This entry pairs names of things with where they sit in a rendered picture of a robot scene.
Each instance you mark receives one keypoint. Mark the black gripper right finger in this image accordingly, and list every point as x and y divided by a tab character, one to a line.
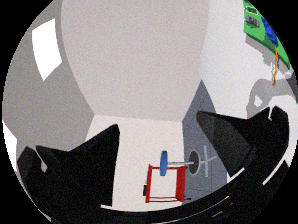
231	137

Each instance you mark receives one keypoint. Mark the green rectangular deck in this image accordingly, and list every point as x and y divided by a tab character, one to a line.
254	28

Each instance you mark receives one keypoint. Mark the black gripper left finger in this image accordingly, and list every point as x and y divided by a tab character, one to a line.
91	165

